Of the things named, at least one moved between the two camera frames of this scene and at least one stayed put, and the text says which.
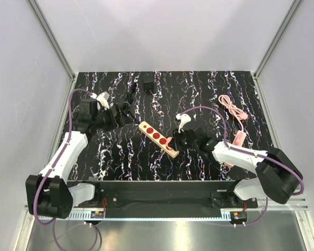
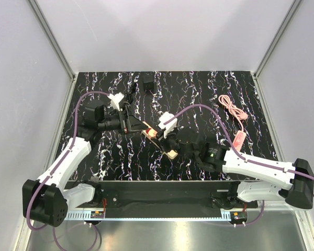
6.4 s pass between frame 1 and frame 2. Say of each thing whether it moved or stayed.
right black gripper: moved
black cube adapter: stayed
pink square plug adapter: moved
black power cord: stayed
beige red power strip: stayed
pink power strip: stayed
